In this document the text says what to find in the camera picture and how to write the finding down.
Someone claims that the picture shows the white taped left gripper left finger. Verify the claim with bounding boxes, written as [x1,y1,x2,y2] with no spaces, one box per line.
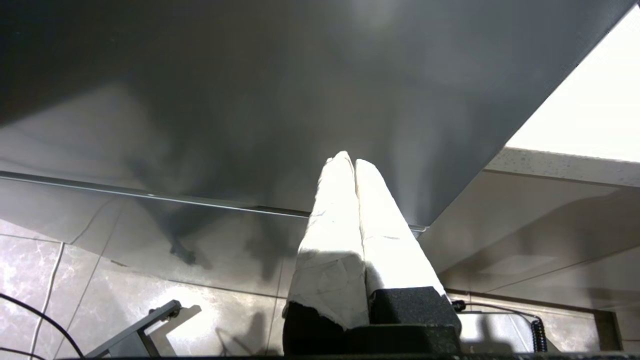
[281,150,371,356]

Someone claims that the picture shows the grey metal bracket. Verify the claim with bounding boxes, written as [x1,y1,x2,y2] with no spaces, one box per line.
[84,299,202,359]

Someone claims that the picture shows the black coiled cable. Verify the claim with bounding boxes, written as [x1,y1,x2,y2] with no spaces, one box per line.
[451,299,548,354]

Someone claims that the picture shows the grey under-counter cabinet front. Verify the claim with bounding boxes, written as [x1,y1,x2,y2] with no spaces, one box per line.
[419,169,640,311]

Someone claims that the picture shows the glossy grey kick panel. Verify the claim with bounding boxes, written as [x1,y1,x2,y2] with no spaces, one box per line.
[0,175,312,297]

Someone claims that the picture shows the black floor cable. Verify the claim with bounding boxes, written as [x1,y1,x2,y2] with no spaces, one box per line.
[0,292,85,360]

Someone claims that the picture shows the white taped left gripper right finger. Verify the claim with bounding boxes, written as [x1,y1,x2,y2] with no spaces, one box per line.
[355,158,462,327]

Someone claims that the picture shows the white floor cable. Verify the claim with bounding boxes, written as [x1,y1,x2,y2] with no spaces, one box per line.
[27,242,65,360]

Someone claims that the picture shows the grey tall cabinet door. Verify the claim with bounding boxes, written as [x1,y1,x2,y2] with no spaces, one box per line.
[0,0,638,234]

